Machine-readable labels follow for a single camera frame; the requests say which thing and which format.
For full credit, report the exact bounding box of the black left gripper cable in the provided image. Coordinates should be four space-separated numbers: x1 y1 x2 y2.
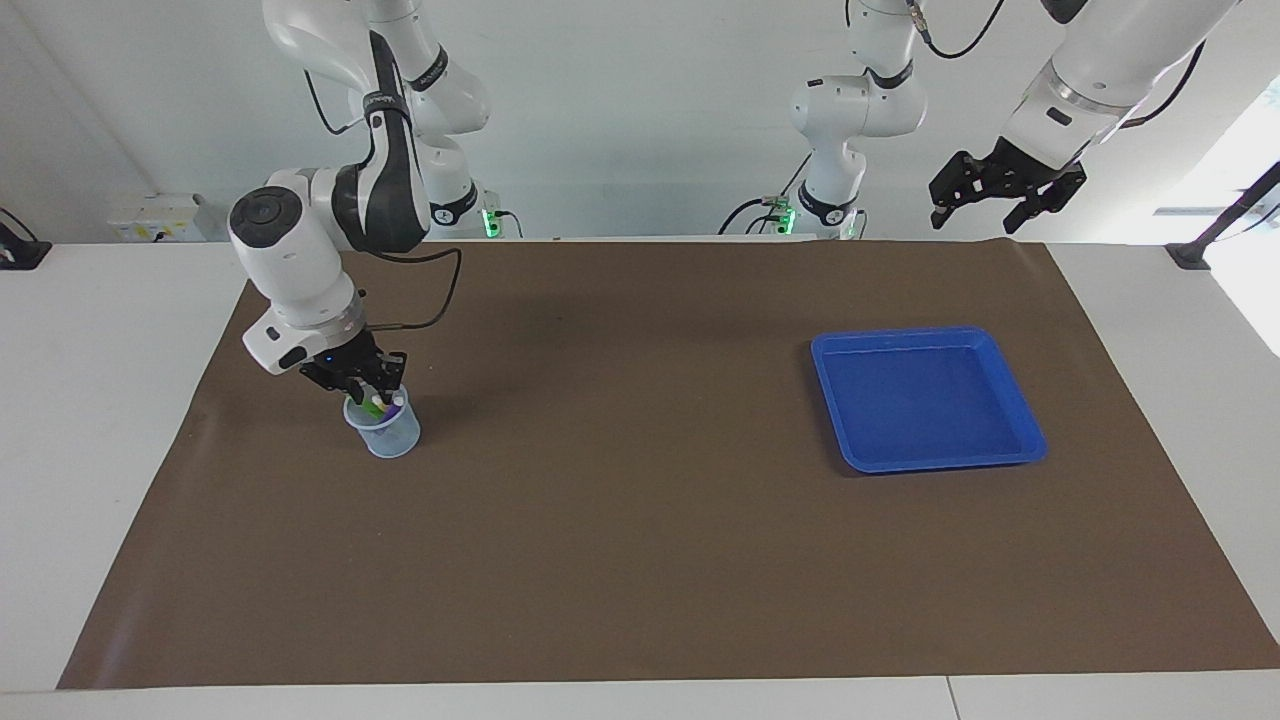
848 0 1208 129

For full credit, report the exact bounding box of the black table clamp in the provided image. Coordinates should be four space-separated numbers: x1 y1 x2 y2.
0 207 53 271

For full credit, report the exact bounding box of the bright window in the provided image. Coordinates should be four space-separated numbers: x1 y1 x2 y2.
1155 75 1280 359

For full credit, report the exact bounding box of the brown table mat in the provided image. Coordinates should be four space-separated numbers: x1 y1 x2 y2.
57 240 1280 691

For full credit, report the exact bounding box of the blue plastic tray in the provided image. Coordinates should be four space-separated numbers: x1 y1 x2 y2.
810 326 1049 475

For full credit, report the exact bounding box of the black left arm base cable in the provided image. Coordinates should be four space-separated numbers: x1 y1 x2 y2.
718 150 813 237

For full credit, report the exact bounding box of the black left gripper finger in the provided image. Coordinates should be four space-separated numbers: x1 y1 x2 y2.
1003 170 1088 236
928 150 993 231

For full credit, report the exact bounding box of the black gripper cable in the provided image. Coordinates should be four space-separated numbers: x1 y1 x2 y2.
360 247 464 332
848 0 1208 129

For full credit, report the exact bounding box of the black angled stand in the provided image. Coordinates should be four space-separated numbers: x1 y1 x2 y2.
1165 160 1280 271

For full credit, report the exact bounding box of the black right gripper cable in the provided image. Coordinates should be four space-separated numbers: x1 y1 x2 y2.
360 247 464 332

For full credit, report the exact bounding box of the white wall socket box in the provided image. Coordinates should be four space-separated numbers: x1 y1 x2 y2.
107 193 206 243

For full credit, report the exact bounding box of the translucent plastic cup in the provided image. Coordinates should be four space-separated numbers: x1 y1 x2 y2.
343 385 422 460

